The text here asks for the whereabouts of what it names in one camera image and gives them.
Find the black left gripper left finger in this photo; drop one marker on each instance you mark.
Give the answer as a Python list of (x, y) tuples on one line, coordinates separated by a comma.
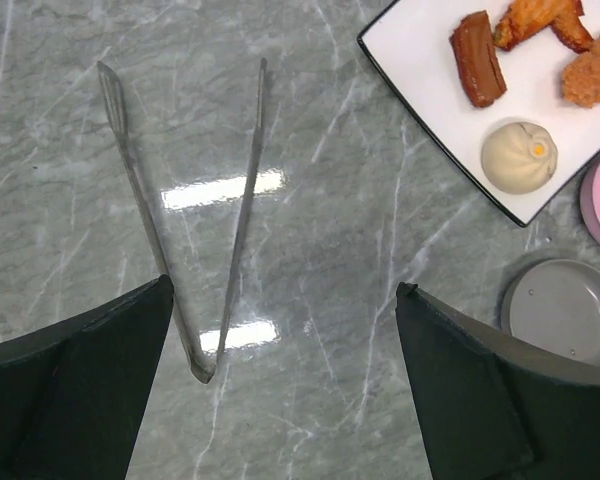
[(73, 394)]

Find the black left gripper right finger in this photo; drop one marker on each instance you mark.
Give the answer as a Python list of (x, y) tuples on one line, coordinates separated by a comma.
[(491, 406)]

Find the white steamed bun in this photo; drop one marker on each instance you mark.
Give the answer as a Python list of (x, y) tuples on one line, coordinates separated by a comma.
[(519, 157)]

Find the steel food tongs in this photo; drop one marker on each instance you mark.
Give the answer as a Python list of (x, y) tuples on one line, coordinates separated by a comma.
[(202, 363)]

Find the breaded orange nugget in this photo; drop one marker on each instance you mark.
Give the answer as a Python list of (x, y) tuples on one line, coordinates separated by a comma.
[(580, 79)]

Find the brown sausage piece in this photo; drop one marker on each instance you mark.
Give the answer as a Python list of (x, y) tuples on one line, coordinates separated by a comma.
[(476, 60)]

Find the orange chicken wing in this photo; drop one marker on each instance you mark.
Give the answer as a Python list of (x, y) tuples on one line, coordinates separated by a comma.
[(525, 18)]

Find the grey round lid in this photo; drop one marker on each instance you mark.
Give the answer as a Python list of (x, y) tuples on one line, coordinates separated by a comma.
[(554, 305)]

